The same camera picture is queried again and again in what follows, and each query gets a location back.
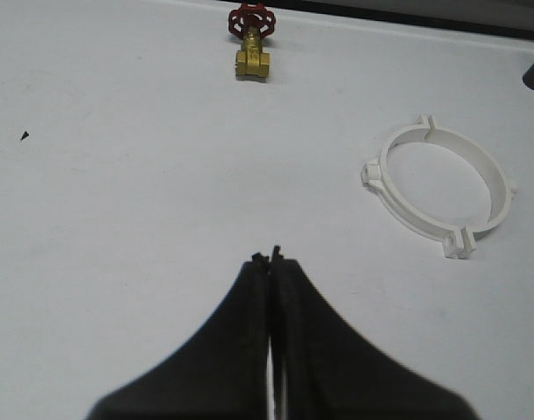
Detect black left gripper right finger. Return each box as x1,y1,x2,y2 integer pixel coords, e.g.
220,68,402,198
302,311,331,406
270,247,477,419

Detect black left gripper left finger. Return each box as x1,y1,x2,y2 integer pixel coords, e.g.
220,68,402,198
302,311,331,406
88,254,269,419

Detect white half pipe clamp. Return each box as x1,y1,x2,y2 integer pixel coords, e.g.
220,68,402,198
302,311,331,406
361,114,465,260
421,115,517,259

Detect brass valve red handwheel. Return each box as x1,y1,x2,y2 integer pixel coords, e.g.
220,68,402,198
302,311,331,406
228,3,276,78

